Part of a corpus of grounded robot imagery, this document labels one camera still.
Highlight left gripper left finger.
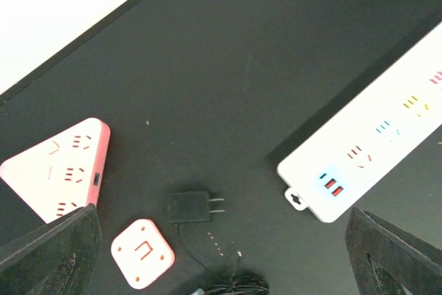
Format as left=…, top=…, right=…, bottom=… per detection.
left=1, top=203, right=101, bottom=294

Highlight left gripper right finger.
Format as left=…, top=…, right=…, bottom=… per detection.
left=345, top=207, right=441, bottom=294

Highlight pink triangular socket adapter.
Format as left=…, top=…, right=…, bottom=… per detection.
left=1, top=117, right=111, bottom=224

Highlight pink square plug adapter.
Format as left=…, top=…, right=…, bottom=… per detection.
left=110, top=219, right=175, bottom=289

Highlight white power strip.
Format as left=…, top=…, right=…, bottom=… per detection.
left=277, top=26, right=441, bottom=223

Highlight black charger with cable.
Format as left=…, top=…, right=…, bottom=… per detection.
left=167, top=191, right=269, bottom=294

